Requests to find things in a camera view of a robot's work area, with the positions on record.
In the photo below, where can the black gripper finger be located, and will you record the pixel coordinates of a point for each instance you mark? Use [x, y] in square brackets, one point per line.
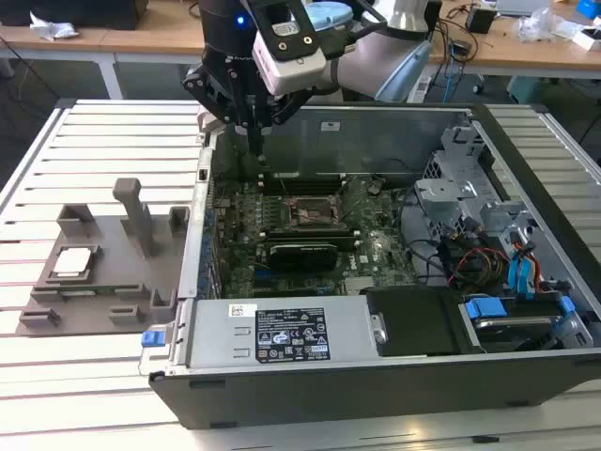
[291, 105]
[206, 91]

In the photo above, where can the thin metal locking lever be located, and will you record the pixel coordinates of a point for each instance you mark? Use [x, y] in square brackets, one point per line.
[282, 184]
[348, 187]

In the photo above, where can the silver CPU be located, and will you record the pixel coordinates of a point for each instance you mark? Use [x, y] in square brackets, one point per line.
[72, 262]

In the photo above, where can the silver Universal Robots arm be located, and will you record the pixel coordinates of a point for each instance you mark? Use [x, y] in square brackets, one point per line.
[366, 66]

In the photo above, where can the CPU socket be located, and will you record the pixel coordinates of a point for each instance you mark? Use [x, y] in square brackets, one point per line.
[310, 216]

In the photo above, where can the grey case latch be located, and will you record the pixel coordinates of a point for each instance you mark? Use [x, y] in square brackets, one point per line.
[206, 123]

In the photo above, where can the black RAM slot row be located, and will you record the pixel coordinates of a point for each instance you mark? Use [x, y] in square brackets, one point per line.
[300, 187]
[310, 235]

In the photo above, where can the round coin battery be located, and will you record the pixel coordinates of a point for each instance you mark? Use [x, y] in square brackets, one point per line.
[374, 189]

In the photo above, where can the white power strip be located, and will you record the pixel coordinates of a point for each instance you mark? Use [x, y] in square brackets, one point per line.
[420, 88]

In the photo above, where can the large black box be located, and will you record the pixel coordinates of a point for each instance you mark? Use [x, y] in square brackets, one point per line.
[94, 11]

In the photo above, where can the black graphics card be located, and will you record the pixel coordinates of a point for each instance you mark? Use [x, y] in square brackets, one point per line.
[303, 258]

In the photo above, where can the green motherboard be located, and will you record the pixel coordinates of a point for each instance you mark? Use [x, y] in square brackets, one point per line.
[380, 244]

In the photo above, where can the crumpled white paper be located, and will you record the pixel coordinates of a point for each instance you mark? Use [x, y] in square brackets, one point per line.
[51, 29]

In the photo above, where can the black tower box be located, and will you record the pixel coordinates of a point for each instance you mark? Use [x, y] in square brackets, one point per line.
[434, 16]

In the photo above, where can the silver metal drive cage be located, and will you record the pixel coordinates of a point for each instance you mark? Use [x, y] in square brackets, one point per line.
[443, 193]

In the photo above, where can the black power adapter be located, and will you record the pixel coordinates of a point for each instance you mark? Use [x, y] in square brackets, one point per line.
[460, 48]

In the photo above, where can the silver chipset heatsink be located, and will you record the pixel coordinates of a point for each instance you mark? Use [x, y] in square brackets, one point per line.
[360, 285]

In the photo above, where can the grey parts rack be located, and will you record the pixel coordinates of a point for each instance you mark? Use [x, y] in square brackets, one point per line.
[117, 268]

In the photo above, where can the small black box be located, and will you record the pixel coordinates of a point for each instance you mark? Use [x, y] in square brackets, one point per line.
[480, 20]

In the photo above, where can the green RAM stick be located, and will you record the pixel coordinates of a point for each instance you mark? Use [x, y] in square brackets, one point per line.
[89, 292]

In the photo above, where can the teal box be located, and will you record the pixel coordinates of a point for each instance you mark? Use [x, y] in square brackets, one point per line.
[523, 89]

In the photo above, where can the silver power supply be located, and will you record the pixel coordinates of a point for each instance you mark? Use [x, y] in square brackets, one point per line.
[211, 338]

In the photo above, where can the black plastic shroud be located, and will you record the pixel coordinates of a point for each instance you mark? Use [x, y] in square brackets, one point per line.
[413, 324]

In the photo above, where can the grey laptop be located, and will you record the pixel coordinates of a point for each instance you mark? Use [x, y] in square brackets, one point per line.
[521, 5]

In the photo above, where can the blue case latch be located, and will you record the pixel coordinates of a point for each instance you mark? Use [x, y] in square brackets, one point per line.
[152, 339]

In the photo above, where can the clear plastic bag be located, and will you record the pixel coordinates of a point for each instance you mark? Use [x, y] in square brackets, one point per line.
[535, 26]

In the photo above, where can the hard disk in blue carrier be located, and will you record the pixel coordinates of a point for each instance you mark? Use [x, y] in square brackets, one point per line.
[486, 309]

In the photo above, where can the white cardboard box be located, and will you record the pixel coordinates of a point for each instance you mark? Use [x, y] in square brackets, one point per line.
[587, 40]

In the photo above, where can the black open PC case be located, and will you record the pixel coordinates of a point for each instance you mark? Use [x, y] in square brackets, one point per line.
[375, 399]

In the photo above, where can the blue box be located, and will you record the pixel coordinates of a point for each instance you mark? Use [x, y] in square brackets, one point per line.
[589, 8]

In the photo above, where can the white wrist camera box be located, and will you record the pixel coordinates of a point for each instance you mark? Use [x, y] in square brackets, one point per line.
[291, 70]

